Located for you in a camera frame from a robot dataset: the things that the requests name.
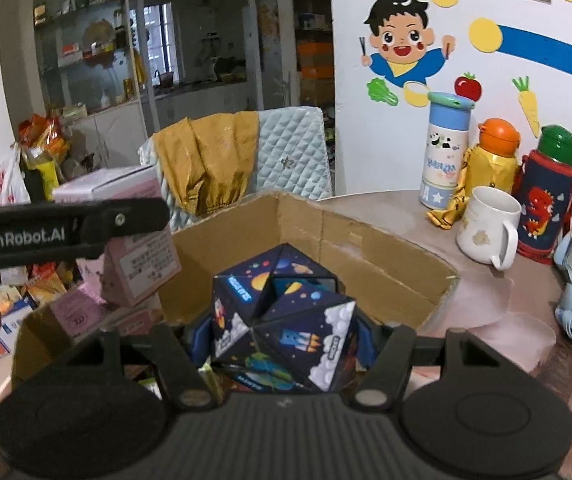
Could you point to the pink tablecloth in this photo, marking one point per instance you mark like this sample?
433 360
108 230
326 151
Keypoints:
495 305

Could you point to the pink carton box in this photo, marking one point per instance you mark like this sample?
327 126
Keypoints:
141 270

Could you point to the space print folding cube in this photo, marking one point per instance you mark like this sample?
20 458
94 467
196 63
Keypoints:
286 330

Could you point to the small pink box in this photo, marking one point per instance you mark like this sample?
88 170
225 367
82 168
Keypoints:
76 312

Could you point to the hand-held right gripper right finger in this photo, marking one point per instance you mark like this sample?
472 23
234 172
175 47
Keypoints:
383 360

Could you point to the cartoon boy wall sticker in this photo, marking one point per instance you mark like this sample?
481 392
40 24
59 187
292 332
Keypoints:
405 35

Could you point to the yellow cloth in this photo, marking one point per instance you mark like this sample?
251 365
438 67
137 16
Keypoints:
206 160

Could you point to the cardboard box of goods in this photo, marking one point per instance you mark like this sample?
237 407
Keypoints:
36 345

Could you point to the green vegetable sticker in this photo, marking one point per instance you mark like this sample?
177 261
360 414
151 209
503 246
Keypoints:
381 92

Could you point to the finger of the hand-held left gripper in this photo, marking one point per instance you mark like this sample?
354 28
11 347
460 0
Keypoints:
126 220

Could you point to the carrot sticker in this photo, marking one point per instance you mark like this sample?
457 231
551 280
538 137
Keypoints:
528 105

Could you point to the chair with quilted cover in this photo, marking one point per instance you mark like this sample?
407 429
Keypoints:
296 155

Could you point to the yellow bottle with orange lid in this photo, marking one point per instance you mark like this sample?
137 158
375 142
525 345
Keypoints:
493 165

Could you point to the stack of storage boxes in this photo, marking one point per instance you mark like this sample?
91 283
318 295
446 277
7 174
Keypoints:
316 70

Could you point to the white mug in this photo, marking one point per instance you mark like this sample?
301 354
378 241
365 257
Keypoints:
485 225

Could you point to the glass shelf cabinet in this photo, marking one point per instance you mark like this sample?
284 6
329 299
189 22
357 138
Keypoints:
86 50

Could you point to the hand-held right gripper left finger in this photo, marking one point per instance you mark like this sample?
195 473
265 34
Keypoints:
188 355

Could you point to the pile of snack bags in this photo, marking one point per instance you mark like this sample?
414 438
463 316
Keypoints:
43 150

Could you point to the panda print thermos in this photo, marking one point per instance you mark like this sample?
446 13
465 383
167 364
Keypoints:
445 160

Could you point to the navy bottle with green lid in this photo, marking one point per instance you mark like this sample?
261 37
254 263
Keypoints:
545 205

